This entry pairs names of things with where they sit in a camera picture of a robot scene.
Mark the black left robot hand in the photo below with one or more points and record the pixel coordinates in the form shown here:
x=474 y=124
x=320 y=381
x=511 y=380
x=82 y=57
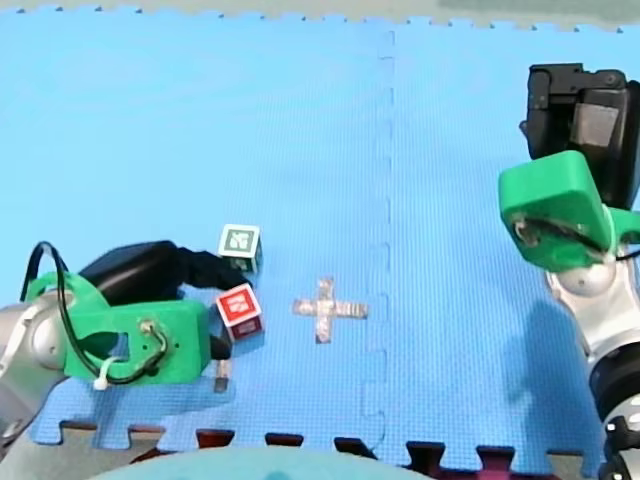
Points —
x=135 y=272

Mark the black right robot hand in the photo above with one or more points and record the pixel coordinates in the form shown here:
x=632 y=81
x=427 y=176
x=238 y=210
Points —
x=550 y=115

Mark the red cube white marks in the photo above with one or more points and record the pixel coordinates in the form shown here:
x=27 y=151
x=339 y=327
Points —
x=237 y=306

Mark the green cube white marks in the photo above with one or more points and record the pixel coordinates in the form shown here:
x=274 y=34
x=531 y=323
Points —
x=240 y=241

